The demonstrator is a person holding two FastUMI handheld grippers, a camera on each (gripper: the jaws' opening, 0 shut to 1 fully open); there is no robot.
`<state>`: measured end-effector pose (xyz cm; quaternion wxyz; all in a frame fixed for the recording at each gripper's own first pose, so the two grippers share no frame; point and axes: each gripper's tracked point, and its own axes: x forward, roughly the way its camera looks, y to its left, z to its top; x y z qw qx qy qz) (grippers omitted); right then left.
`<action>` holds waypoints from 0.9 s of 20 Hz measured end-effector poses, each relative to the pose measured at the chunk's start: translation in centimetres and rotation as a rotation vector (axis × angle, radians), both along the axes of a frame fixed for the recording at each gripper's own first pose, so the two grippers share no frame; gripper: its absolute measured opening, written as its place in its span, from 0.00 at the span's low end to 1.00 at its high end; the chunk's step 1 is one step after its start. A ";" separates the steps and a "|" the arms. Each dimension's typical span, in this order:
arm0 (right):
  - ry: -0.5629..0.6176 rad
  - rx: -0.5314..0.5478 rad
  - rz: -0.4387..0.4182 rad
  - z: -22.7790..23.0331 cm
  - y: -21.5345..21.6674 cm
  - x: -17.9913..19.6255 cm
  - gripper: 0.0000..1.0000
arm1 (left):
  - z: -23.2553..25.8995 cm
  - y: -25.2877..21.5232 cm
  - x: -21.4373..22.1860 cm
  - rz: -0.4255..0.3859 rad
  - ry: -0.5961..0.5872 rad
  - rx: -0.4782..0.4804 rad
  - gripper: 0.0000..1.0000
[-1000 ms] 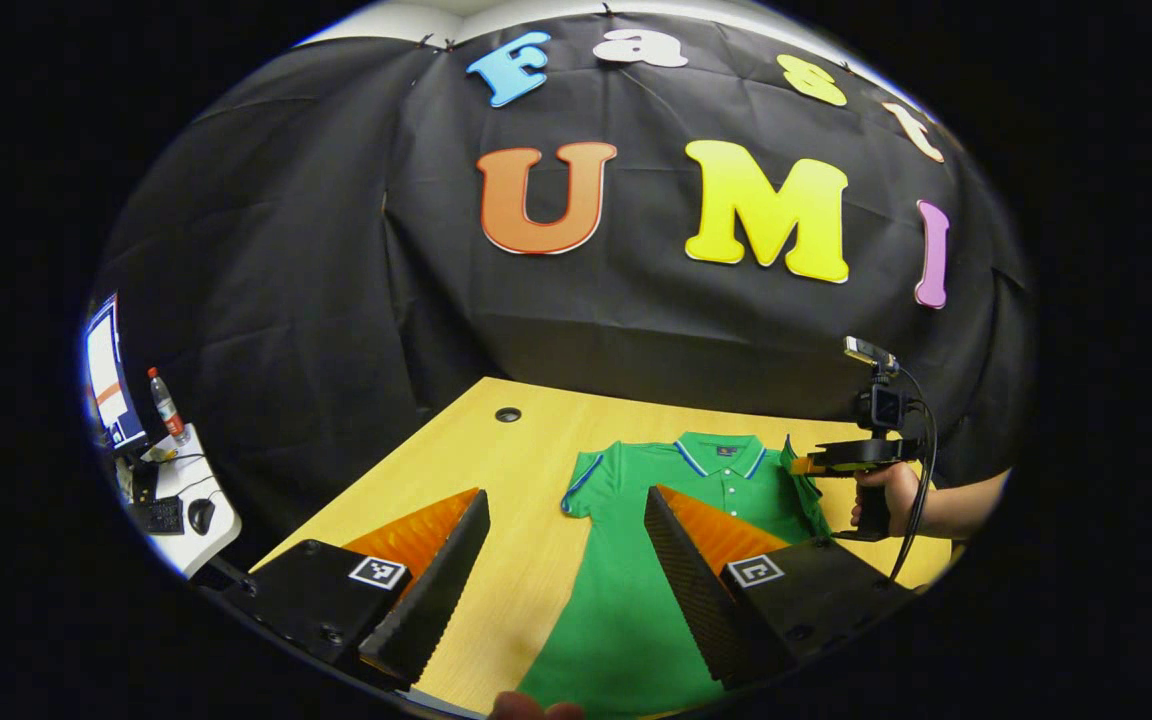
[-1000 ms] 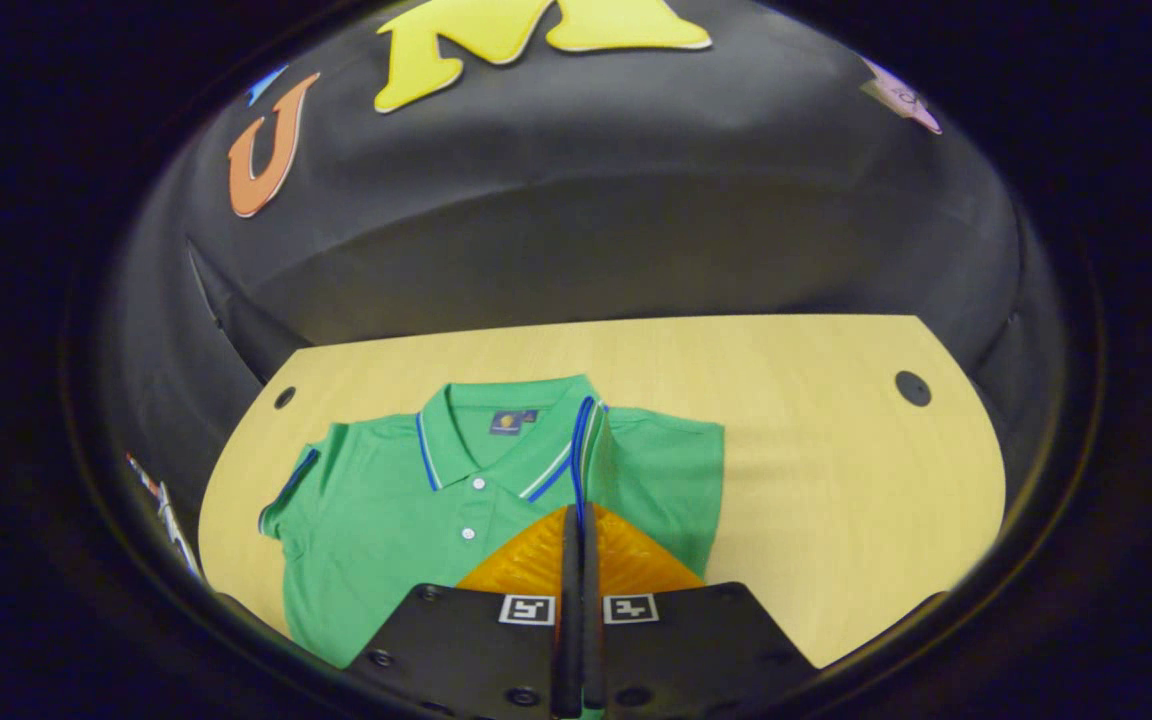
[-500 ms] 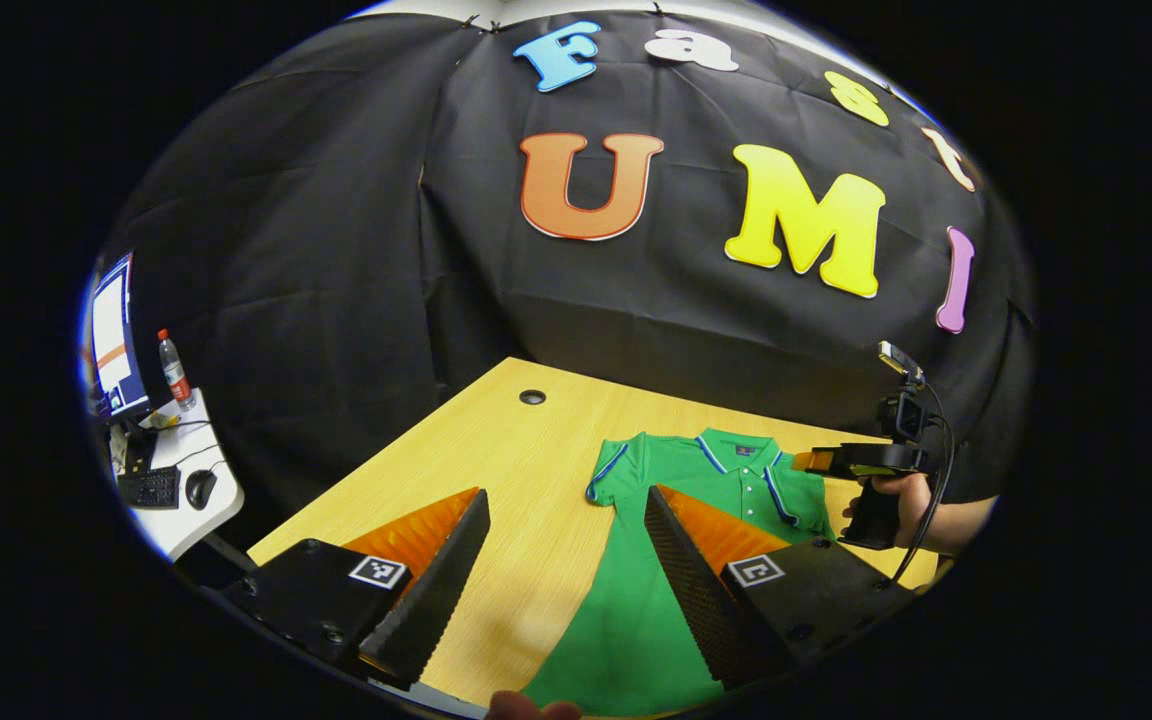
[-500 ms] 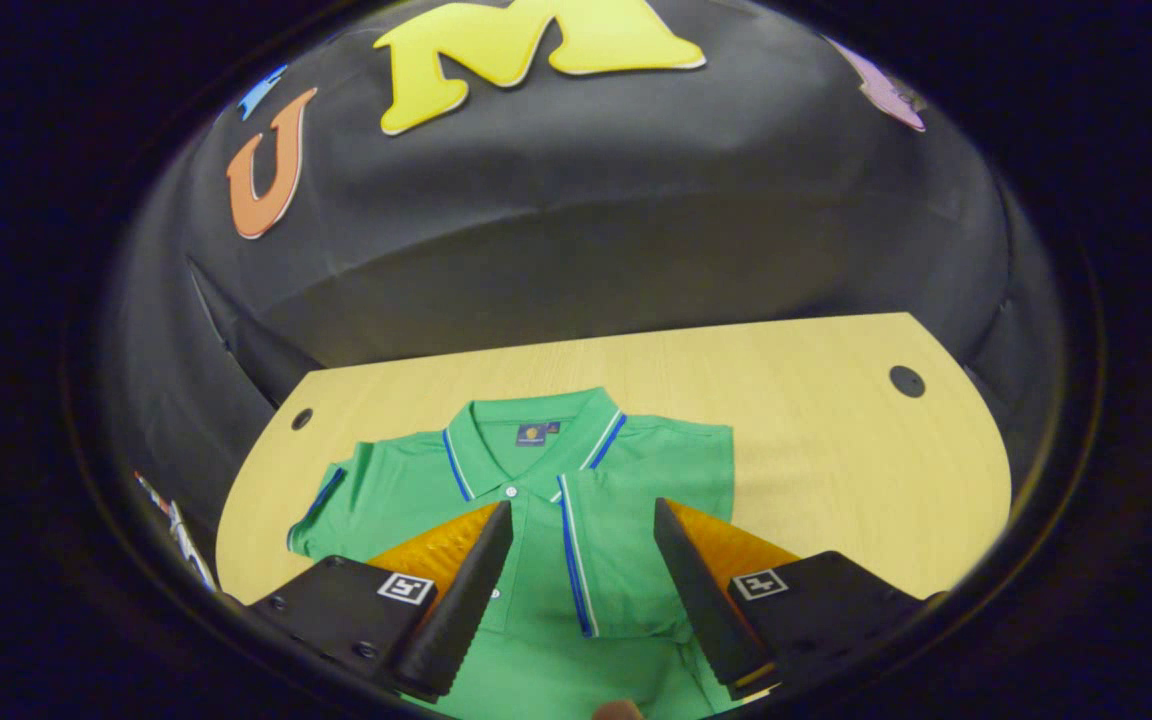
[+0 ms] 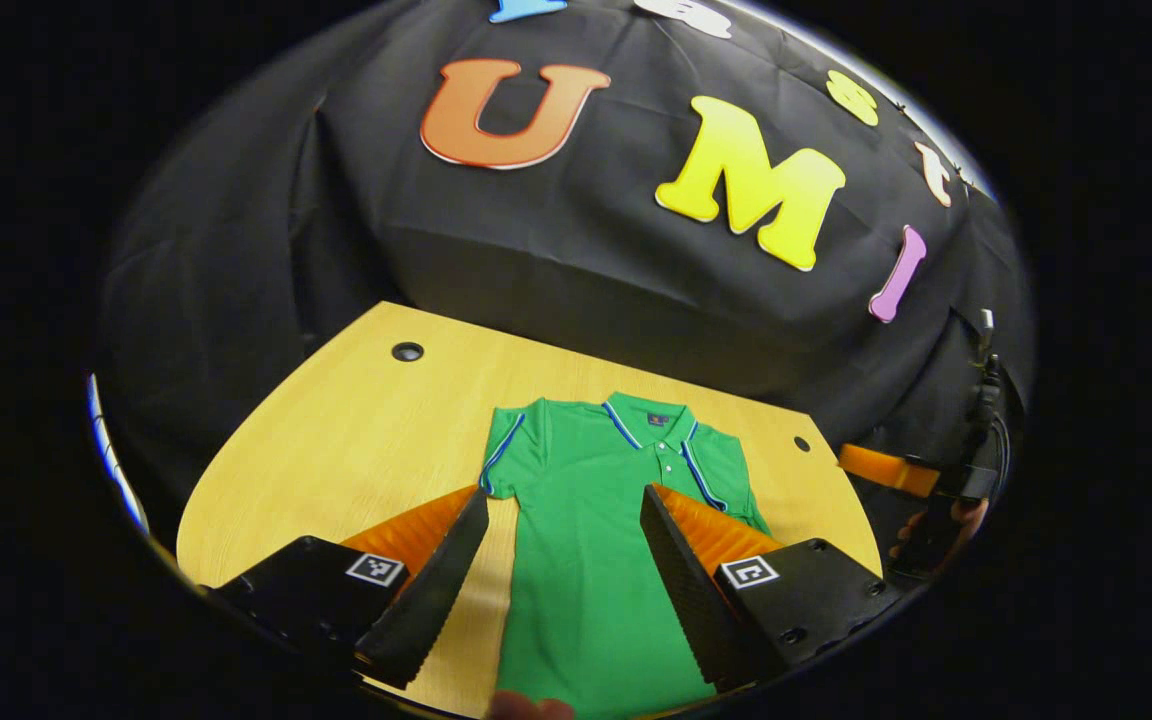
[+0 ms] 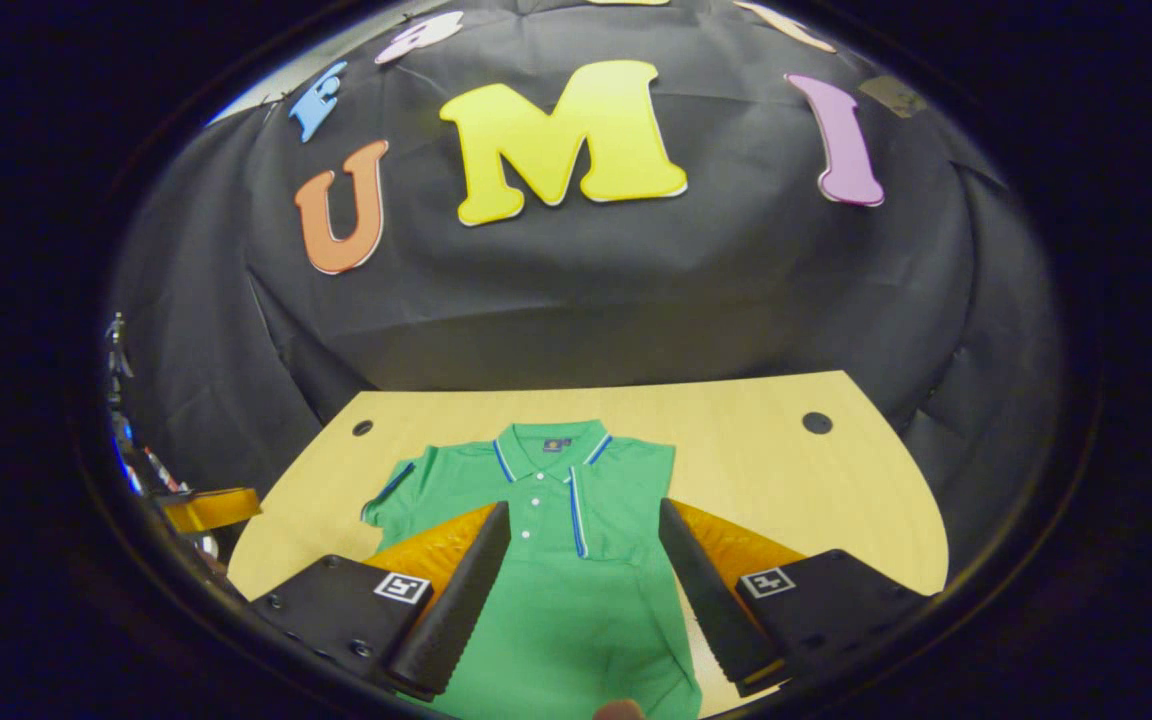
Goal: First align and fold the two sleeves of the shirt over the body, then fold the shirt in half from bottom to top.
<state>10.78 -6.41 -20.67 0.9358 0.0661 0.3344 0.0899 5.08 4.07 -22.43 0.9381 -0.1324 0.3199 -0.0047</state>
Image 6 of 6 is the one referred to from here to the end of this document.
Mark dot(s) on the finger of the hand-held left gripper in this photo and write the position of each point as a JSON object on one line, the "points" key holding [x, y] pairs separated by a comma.
{"points": [[211, 508]]}

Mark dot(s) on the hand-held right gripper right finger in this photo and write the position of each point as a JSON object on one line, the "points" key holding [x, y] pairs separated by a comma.
{"points": [[711, 600]]}

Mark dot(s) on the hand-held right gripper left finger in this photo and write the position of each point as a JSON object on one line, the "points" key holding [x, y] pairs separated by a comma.
{"points": [[456, 600]]}

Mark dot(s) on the green T-shirt with blue trim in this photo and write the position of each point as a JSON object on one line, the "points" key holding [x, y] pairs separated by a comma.
{"points": [[586, 620]]}

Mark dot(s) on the round black table grommet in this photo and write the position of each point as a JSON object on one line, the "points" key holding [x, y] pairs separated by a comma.
{"points": [[363, 427], [817, 422]]}

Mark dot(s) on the black backdrop cloth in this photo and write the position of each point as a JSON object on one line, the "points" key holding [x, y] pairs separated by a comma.
{"points": [[586, 300]]}

